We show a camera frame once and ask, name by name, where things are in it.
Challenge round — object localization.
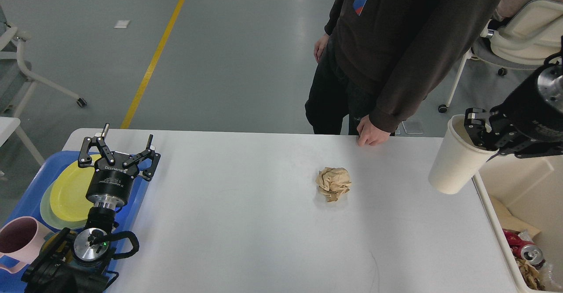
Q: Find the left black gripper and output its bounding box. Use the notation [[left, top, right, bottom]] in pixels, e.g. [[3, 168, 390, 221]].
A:
[[78, 124, 161, 209]]

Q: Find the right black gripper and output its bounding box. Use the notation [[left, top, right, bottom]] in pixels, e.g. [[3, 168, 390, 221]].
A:
[[464, 64, 563, 159]]

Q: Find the white paper cup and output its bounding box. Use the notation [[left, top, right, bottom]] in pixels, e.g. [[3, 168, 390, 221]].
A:
[[428, 114, 498, 194]]

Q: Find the yellow plate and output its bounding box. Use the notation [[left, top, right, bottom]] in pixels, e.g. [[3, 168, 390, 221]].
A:
[[50, 161, 95, 222]]

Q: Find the brown paper bag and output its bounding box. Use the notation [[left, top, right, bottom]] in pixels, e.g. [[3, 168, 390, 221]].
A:
[[488, 194, 541, 239]]

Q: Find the crushed red can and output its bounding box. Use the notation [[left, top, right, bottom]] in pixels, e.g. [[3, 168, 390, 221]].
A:
[[502, 229, 545, 268]]

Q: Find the pink mug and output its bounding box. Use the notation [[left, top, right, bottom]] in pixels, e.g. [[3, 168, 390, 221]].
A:
[[0, 216, 54, 274]]

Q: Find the large brown paper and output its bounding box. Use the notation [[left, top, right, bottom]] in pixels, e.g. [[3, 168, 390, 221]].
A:
[[514, 257, 545, 291]]

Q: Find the small brown paper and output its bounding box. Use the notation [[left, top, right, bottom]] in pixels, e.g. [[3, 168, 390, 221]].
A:
[[315, 167, 351, 202]]

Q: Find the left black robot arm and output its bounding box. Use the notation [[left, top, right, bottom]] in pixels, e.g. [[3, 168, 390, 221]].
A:
[[22, 123, 161, 293]]

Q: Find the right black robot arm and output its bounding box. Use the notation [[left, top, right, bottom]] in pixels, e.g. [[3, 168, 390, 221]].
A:
[[463, 51, 563, 159]]

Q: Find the beige plastic bin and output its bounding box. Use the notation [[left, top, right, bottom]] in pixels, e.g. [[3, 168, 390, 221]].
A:
[[473, 155, 563, 293]]

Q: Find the light green plate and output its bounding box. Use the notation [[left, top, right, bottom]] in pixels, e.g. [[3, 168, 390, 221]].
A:
[[40, 183, 92, 230]]

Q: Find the right clear floor plate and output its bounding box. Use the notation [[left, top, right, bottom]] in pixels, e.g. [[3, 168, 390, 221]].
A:
[[402, 120, 424, 135]]

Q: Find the white side table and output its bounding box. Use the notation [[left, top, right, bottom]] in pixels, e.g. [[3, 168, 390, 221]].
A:
[[0, 117, 45, 165]]

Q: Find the white office chair left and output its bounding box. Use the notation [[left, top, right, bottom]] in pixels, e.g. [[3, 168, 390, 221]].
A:
[[0, 10, 87, 118]]

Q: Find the person in dark clothes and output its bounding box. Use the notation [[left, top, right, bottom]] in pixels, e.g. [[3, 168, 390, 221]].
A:
[[304, 0, 500, 146]]

